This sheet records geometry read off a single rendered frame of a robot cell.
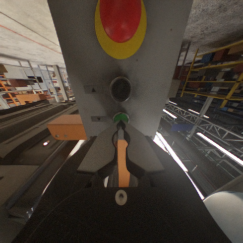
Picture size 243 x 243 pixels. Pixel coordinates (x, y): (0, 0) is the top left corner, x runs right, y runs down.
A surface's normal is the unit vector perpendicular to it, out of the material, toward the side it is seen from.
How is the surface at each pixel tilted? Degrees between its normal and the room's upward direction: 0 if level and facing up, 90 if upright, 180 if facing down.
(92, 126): 90
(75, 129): 90
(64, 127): 90
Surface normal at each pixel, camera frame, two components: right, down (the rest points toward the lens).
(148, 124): 0.00, 0.48
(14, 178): 0.00, -0.88
